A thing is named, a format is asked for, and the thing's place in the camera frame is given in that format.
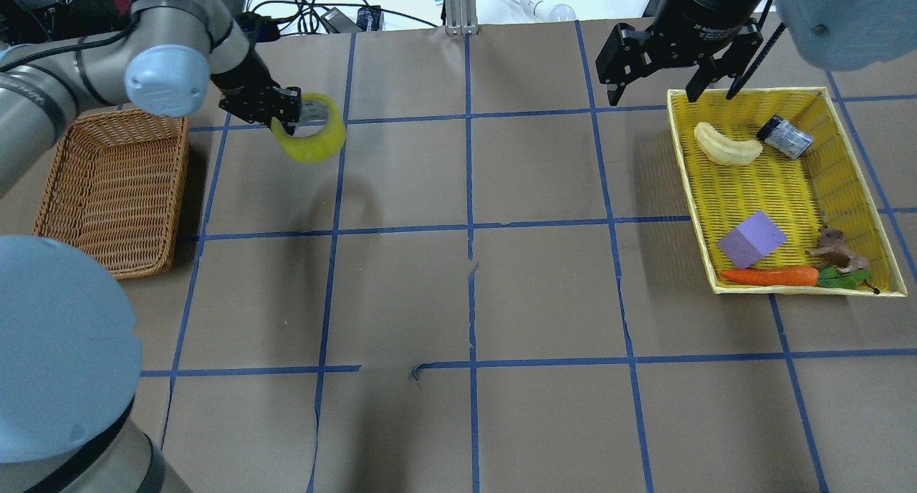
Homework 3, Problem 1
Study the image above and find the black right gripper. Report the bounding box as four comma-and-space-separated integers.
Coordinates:
595, 0, 763, 107

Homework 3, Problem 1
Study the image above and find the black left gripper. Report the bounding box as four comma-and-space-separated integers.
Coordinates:
211, 46, 302, 136

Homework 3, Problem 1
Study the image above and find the yellow packing tape roll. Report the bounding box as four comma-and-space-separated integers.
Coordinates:
269, 92, 347, 164

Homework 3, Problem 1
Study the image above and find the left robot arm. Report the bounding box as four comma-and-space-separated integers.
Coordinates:
2, 0, 344, 492

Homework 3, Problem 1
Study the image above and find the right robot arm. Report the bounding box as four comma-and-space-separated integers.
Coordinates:
594, 0, 916, 105

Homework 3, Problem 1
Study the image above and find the pale bread piece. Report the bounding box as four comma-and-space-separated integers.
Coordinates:
693, 122, 764, 166

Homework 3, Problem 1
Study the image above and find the small labelled can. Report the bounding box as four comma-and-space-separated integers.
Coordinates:
756, 115, 815, 161

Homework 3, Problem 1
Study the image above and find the black power adapter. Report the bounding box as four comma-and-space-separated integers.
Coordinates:
318, 6, 384, 34

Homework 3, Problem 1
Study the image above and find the brown wicker basket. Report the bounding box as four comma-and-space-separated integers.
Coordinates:
32, 109, 190, 280

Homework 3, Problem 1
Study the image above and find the yellow plastic tray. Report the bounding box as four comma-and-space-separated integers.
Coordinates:
666, 86, 908, 298

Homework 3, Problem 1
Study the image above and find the purple foam block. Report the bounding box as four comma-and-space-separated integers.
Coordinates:
716, 210, 788, 269

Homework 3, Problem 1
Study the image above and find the orange toy carrot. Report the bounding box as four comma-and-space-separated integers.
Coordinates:
720, 267, 821, 287

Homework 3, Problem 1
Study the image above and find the brown toy figure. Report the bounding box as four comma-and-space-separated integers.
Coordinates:
806, 224, 870, 274

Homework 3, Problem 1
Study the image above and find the aluminium frame post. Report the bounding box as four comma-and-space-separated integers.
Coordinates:
444, 0, 479, 36

